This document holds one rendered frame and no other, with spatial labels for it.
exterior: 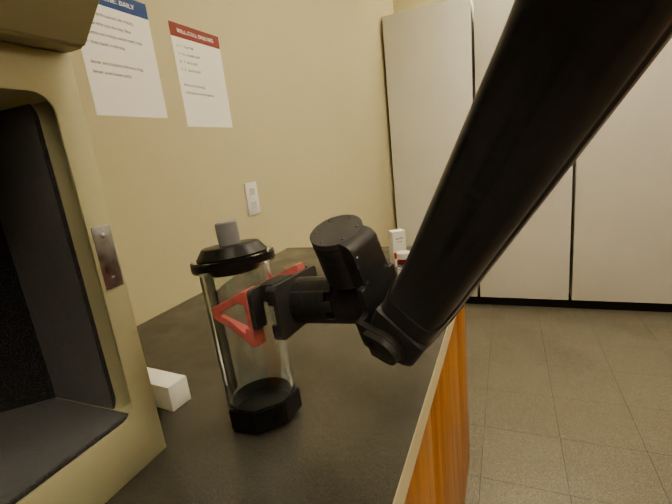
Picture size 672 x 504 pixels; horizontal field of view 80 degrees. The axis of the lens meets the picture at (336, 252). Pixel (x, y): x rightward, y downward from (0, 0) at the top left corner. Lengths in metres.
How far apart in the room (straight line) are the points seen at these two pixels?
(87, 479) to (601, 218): 3.07
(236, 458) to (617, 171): 2.94
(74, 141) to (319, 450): 0.44
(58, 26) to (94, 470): 0.44
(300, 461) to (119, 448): 0.21
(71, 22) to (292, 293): 0.34
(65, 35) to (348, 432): 0.52
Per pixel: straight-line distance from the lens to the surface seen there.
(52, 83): 0.50
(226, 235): 0.52
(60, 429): 0.58
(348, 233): 0.40
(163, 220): 1.16
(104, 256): 0.51
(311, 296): 0.46
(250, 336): 0.47
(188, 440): 0.61
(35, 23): 0.47
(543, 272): 3.26
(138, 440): 0.58
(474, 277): 0.29
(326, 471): 0.51
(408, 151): 3.18
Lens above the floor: 1.28
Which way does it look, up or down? 14 degrees down
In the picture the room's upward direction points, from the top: 6 degrees counter-clockwise
